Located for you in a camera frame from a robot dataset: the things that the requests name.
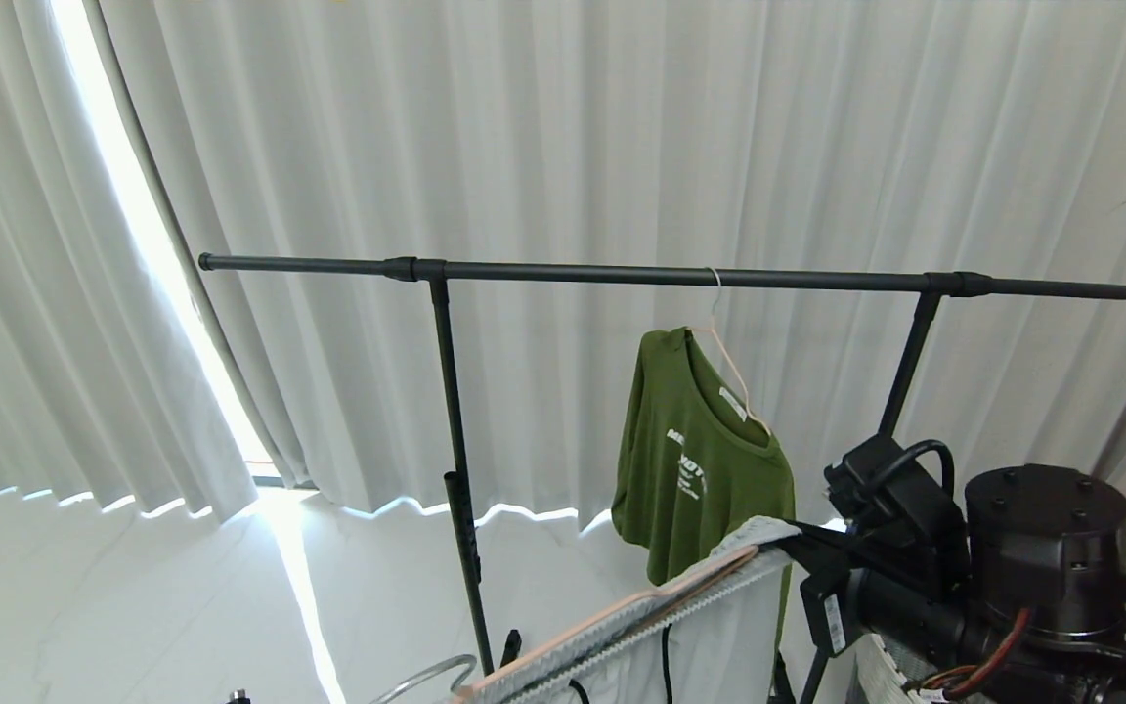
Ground black clothes rack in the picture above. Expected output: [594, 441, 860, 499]
[197, 251, 1126, 704]

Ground window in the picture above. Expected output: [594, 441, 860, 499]
[48, 0, 318, 491]

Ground pink clothes hanger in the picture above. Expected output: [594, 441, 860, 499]
[687, 267, 775, 437]

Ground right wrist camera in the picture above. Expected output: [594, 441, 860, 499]
[823, 434, 972, 599]

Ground green printed t-shirt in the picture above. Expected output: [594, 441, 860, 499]
[611, 327, 800, 651]

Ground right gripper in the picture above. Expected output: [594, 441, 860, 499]
[798, 564, 976, 668]

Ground black cable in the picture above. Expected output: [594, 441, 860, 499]
[866, 438, 957, 511]

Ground white curtain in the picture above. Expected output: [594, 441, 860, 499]
[84, 0, 1126, 537]
[0, 0, 263, 524]

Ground white laundry basket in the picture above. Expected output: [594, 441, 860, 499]
[850, 633, 928, 704]

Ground pale grey shorts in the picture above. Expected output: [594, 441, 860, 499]
[470, 515, 804, 704]

